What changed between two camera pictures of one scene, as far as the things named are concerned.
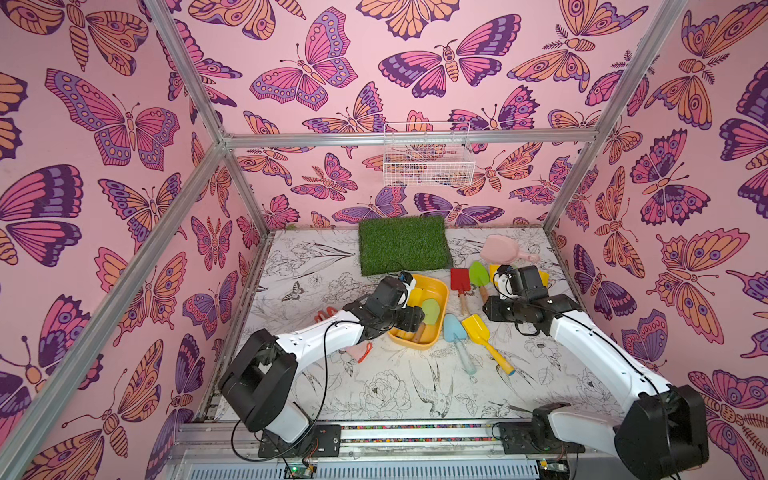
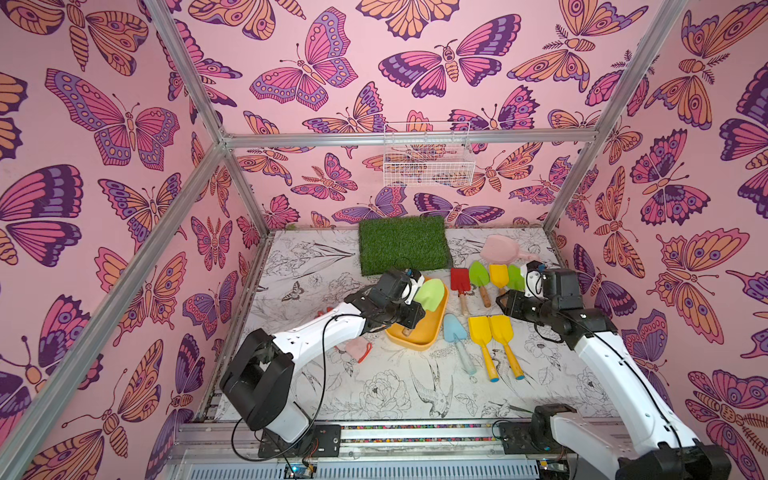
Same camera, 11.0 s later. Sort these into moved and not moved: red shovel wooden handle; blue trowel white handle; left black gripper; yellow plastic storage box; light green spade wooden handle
Moved: light green spade wooden handle
Not moved: blue trowel white handle; left black gripper; red shovel wooden handle; yellow plastic storage box
